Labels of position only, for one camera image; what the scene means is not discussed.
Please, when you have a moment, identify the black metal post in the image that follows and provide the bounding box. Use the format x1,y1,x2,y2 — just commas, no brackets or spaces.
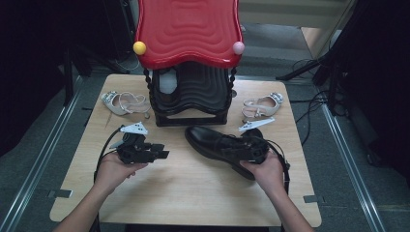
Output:
63,47,74,107

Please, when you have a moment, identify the yellow ball knob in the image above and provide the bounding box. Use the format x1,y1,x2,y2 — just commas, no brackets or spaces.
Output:
132,41,147,56

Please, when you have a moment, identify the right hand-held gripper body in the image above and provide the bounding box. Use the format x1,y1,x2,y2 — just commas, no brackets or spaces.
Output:
238,116,276,164

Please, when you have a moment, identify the dark curtain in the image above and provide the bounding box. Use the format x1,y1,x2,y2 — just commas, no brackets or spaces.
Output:
335,0,410,183
0,0,69,158

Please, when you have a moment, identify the pink ball knob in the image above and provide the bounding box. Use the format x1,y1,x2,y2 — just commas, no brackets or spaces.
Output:
232,41,246,56

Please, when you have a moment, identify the wooden board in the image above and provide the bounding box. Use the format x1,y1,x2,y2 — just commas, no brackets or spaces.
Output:
300,26,343,60

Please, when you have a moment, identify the hand-held gripper cable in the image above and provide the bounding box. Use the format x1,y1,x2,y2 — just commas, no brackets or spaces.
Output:
265,139,291,232
92,126,125,232

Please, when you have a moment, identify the black floor cable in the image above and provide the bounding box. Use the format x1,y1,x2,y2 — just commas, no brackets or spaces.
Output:
289,57,332,148

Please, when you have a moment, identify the black tripod stand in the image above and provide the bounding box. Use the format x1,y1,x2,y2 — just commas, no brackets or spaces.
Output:
276,32,347,117

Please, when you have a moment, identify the person's right hand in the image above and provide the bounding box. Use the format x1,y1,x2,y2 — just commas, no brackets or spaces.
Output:
240,149,286,197

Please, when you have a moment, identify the left hand-held gripper cable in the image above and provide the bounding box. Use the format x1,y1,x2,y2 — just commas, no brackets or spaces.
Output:
92,126,125,232

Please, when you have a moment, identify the person's left hand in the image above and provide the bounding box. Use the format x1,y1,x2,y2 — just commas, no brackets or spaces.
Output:
93,151,149,196

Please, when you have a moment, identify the right hand-held gripper cable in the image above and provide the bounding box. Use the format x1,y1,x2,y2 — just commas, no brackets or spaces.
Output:
265,139,291,232

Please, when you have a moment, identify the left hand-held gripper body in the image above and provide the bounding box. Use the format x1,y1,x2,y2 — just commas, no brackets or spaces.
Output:
109,121,158,164

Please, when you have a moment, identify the red and black shoe rack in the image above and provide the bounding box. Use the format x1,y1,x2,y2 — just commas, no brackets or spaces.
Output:
132,0,246,128

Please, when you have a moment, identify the white rhinestone high-heel sandal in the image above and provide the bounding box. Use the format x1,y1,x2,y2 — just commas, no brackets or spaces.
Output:
241,92,285,124
100,90,153,120

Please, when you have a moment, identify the metal floor rail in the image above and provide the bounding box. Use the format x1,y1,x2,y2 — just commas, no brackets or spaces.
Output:
320,102,388,232
0,75,85,232

